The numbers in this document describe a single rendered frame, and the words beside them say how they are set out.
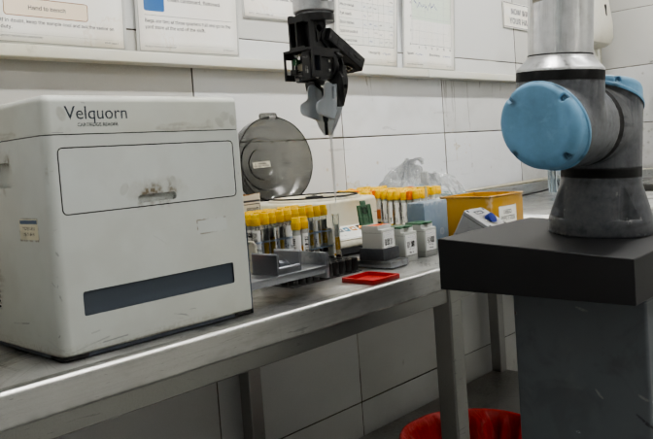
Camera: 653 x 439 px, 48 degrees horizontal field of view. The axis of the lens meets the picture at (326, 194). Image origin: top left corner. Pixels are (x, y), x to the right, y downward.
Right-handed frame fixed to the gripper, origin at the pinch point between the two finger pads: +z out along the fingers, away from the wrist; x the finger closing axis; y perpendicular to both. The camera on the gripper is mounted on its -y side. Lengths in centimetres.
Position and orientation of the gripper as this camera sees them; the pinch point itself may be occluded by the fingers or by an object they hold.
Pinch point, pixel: (329, 127)
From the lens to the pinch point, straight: 133.2
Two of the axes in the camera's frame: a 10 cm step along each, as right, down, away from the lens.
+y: -6.7, 0.9, -7.3
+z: 0.7, 10.0, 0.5
